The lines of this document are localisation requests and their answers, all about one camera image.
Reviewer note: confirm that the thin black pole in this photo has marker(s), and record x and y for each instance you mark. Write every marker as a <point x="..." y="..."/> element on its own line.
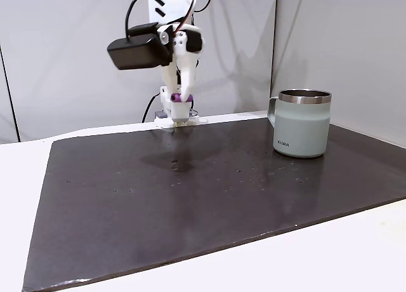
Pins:
<point x="9" y="95"/>

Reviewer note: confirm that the grey-green mug steel rim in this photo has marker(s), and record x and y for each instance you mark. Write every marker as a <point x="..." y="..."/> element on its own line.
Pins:
<point x="301" y="130"/>

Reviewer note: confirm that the black camera box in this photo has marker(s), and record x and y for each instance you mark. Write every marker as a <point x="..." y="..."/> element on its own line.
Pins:
<point x="136" y="52"/>

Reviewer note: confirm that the purple pen grip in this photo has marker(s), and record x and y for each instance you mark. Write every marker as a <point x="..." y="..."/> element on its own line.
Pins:
<point x="176" y="97"/>

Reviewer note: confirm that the dark table mat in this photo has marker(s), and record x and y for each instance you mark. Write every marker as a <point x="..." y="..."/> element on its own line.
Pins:
<point x="190" y="209"/>

